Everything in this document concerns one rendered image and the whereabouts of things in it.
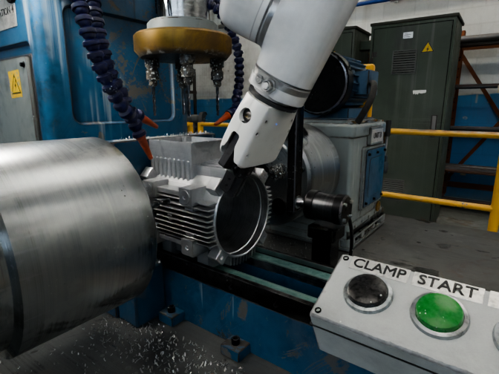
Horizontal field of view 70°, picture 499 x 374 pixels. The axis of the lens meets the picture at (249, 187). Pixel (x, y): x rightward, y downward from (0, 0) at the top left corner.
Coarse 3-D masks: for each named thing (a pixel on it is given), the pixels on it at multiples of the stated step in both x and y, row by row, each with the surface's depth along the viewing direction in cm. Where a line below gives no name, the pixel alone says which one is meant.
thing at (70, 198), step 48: (0, 144) 41; (48, 144) 44; (96, 144) 47; (0, 192) 34; (48, 192) 37; (96, 192) 41; (144, 192) 46; (0, 240) 34; (48, 240) 36; (96, 240) 40; (144, 240) 45; (0, 288) 33; (48, 288) 36; (96, 288) 41; (144, 288) 49; (0, 336) 35; (48, 336) 40
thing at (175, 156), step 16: (160, 144) 68; (176, 144) 65; (192, 144) 63; (208, 144) 66; (160, 160) 68; (176, 160) 66; (192, 160) 64; (160, 176) 69; (176, 176) 67; (192, 176) 64
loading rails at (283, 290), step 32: (160, 256) 71; (256, 256) 70; (288, 256) 68; (192, 288) 67; (224, 288) 61; (256, 288) 57; (288, 288) 66; (320, 288) 62; (160, 320) 69; (192, 320) 68; (224, 320) 63; (256, 320) 58; (288, 320) 54; (224, 352) 59; (256, 352) 59; (288, 352) 55; (320, 352) 52
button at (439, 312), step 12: (420, 300) 25; (432, 300) 25; (444, 300) 25; (420, 312) 25; (432, 312) 24; (444, 312) 24; (456, 312) 24; (432, 324) 24; (444, 324) 24; (456, 324) 23
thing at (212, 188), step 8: (144, 168) 70; (152, 168) 69; (256, 168) 69; (144, 176) 68; (152, 176) 69; (264, 176) 69; (208, 184) 59; (216, 184) 58; (216, 192) 58; (264, 232) 71; (264, 240) 72; (208, 256) 61; (216, 256) 61; (224, 256) 62
